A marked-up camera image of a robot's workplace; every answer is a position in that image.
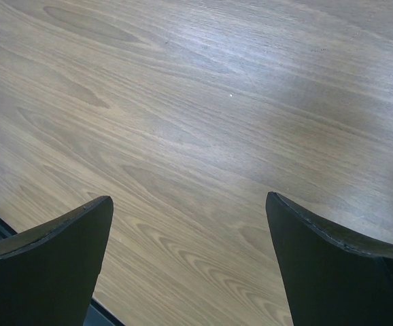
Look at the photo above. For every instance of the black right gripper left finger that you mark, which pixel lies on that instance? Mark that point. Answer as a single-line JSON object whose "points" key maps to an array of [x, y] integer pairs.
{"points": [[48, 273]]}

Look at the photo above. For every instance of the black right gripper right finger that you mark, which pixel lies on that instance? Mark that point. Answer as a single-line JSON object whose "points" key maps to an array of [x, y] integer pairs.
{"points": [[332, 275]]}

